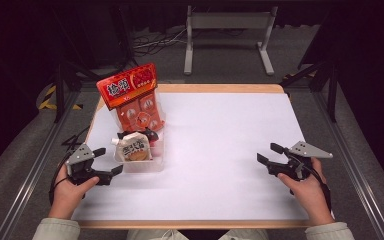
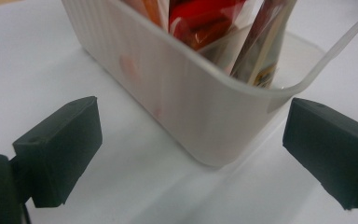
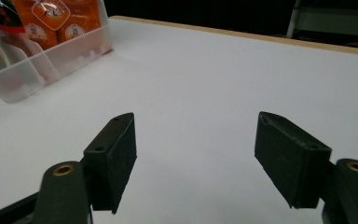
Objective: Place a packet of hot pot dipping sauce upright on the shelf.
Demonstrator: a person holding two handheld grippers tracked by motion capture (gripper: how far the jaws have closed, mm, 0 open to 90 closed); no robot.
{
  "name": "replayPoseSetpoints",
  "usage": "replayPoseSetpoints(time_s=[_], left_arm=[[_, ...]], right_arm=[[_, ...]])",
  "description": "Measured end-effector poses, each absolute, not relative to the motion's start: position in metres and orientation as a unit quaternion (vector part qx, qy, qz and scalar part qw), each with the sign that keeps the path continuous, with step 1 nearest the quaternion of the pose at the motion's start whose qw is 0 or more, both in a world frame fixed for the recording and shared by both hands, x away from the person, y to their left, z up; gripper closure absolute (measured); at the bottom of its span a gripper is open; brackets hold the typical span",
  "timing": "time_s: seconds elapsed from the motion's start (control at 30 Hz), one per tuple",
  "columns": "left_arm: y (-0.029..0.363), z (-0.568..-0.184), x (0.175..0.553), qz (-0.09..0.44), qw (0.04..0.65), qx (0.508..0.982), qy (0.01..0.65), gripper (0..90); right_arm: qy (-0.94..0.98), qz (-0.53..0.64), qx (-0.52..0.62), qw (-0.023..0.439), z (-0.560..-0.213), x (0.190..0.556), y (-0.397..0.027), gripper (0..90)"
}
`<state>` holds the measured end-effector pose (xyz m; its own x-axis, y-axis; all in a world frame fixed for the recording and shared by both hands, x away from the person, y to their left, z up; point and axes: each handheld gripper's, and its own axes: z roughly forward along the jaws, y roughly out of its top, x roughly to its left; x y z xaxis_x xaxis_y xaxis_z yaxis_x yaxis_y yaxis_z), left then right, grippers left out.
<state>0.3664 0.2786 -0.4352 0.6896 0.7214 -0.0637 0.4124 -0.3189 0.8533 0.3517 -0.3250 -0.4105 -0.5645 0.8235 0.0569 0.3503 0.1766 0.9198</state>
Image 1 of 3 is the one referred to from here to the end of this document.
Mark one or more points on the aluminium floor rail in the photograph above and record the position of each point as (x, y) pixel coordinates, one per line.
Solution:
(353, 166)
(36, 166)

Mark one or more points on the white red spout pouch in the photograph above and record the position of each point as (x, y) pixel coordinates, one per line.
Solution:
(135, 150)

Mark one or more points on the large orange snack bag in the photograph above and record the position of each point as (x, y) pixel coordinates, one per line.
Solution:
(126, 86)

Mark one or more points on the yellow black floor tape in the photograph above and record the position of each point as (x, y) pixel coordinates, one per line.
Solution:
(51, 106)

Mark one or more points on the wooden table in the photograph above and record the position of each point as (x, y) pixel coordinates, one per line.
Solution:
(213, 88)

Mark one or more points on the person's left hand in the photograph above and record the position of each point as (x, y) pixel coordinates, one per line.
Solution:
(68, 193)

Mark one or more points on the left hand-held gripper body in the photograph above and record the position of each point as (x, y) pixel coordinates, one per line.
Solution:
(81, 156)

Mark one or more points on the red black snack packet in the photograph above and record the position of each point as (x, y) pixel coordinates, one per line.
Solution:
(151, 135)

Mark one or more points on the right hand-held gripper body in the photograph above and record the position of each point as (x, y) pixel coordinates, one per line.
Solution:
(308, 151)

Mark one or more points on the person's right hand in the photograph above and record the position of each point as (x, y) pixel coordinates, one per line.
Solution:
(310, 193)

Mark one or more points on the black tripod stand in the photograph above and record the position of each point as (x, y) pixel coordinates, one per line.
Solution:
(331, 90)
(59, 86)

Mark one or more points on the translucent plastic storage box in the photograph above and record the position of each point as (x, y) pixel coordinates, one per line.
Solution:
(140, 166)

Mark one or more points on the grey metal stand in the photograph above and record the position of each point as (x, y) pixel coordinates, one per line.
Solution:
(230, 20)

